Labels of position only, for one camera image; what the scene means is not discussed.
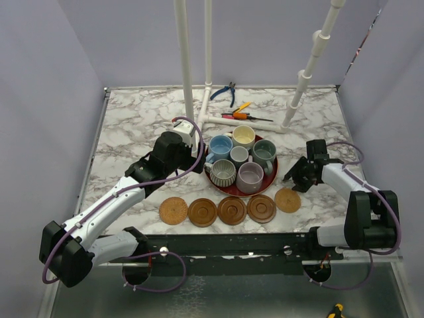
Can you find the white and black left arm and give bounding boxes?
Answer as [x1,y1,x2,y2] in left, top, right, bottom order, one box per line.
[39,131,205,288]

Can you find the small grey cup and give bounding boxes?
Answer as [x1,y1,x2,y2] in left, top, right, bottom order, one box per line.
[229,146,253,170]

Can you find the light blue mug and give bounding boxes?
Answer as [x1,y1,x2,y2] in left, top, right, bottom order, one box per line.
[204,135,233,172]

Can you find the woven rattan coaster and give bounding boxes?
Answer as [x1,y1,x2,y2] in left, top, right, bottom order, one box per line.
[274,188,301,213]
[159,197,188,225]

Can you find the white PVC pipe frame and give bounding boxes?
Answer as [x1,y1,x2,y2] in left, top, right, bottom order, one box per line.
[174,0,345,133]

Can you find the dark red round tray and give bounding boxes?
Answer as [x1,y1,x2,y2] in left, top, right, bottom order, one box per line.
[205,136,278,197]

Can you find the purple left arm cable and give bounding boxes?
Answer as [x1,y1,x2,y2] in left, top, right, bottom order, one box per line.
[41,116,205,286]

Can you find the yellow black tool handle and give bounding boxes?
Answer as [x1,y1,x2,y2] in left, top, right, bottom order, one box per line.
[327,303,345,318]

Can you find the dark green mug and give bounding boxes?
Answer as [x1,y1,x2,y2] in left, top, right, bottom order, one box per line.
[252,139,276,176]

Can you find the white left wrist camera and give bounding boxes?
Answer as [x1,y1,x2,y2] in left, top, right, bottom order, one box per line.
[172,119,195,148]

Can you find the orange handled screwdriver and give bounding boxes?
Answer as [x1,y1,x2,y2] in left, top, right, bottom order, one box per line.
[233,113,273,122]

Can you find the black metal base rail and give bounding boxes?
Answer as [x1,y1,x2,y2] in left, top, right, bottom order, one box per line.
[66,228,345,276]

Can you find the lilac mug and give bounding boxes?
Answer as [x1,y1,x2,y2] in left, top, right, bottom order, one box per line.
[236,162,264,194]

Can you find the ribbed grey cup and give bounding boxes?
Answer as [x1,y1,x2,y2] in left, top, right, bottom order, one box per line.
[209,159,237,187]

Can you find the brown wooden coaster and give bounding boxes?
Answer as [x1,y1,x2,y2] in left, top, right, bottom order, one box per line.
[247,195,276,223]
[218,196,247,226]
[188,198,218,227]

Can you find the cream yellow mug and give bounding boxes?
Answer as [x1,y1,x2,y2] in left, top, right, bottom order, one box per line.
[224,125,256,150]

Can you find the blue handled pliers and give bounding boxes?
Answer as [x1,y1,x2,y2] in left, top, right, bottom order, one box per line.
[210,81,237,108]

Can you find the yellow utility knife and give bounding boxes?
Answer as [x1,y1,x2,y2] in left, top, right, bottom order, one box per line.
[233,102,251,114]

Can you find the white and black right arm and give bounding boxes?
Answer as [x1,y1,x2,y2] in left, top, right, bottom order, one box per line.
[284,139,401,259]

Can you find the aluminium table edge strip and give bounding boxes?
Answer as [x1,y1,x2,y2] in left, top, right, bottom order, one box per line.
[73,87,111,216]

